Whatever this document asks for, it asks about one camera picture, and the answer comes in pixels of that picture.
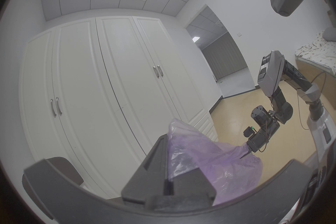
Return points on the grey curtain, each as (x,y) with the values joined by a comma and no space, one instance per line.
(223,57)

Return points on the white wardrobe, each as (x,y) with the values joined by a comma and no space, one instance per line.
(105,81)

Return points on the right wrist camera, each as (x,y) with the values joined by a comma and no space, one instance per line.
(248,131)

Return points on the bed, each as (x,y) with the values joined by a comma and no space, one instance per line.
(319,51)

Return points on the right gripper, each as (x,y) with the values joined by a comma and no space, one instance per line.
(263,136)

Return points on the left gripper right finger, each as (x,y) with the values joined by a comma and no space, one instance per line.
(190,187)

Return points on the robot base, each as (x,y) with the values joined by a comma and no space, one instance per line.
(324,129)

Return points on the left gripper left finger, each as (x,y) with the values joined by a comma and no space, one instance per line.
(149,178)

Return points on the grey pillow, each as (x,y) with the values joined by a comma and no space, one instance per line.
(330,34)

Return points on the purple plastic bag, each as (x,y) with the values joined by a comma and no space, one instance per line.
(223,165)

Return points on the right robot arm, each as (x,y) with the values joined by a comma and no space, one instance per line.
(271,73)

